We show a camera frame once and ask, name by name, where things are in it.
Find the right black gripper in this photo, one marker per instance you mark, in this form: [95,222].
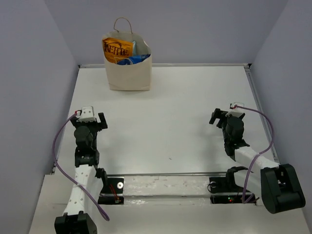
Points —
[219,114]

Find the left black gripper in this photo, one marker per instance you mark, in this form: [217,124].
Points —
[97,125]

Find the beige paper bag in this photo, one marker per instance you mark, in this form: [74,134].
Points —
[136,77]

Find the blue potato chips bag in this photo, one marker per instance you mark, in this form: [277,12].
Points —
[133,60]

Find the orange Kettle chips bag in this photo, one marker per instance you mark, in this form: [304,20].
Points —
[116,50]

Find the light blue brown snack bag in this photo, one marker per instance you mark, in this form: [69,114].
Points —
[134,50]

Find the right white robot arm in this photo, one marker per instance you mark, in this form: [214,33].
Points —
[256,177]

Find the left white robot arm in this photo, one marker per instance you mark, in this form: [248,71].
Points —
[89,178]

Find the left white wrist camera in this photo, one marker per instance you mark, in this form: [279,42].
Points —
[86,114]

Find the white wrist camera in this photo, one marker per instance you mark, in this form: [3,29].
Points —
[86,114]
[234,110]

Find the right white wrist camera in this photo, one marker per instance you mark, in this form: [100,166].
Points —
[234,110]

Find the silver metal rail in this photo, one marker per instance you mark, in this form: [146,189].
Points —
[174,174]

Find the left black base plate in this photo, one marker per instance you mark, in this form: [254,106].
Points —
[112,193]

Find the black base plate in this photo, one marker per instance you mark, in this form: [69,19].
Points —
[112,193]
[221,192]

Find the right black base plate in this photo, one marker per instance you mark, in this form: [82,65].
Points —
[221,192]

